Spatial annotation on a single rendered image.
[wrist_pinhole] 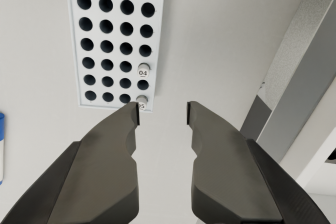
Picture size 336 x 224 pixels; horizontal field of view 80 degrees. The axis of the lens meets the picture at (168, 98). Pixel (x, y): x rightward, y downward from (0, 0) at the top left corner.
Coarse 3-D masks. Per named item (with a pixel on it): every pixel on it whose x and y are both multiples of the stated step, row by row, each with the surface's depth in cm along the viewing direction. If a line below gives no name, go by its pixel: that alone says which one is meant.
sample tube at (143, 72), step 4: (140, 64) 21; (144, 64) 21; (140, 68) 20; (144, 68) 20; (148, 68) 20; (140, 72) 20; (144, 72) 20; (148, 72) 20; (140, 76) 20; (144, 76) 20
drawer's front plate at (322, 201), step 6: (306, 192) 25; (312, 198) 25; (318, 198) 25; (324, 198) 25; (330, 198) 25; (318, 204) 24; (324, 204) 24; (330, 204) 25; (324, 210) 24; (330, 210) 24; (330, 216) 23; (330, 222) 22
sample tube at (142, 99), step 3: (138, 96) 23; (141, 96) 23; (144, 96) 23; (138, 99) 22; (141, 99) 22; (144, 99) 22; (141, 102) 22; (144, 102) 22; (141, 105) 22; (144, 105) 22; (141, 108) 22; (144, 108) 22
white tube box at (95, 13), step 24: (72, 0) 18; (96, 0) 18; (120, 0) 18; (144, 0) 18; (72, 24) 19; (96, 24) 19; (120, 24) 19; (144, 24) 22; (72, 48) 20; (96, 48) 20; (120, 48) 21; (144, 48) 23; (96, 72) 21; (120, 72) 21; (96, 96) 23; (120, 96) 24
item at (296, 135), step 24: (312, 48) 16; (312, 72) 15; (288, 96) 17; (312, 96) 15; (288, 120) 17; (312, 120) 15; (264, 144) 19; (288, 144) 16; (312, 144) 15; (288, 168) 16; (312, 168) 15; (312, 192) 25
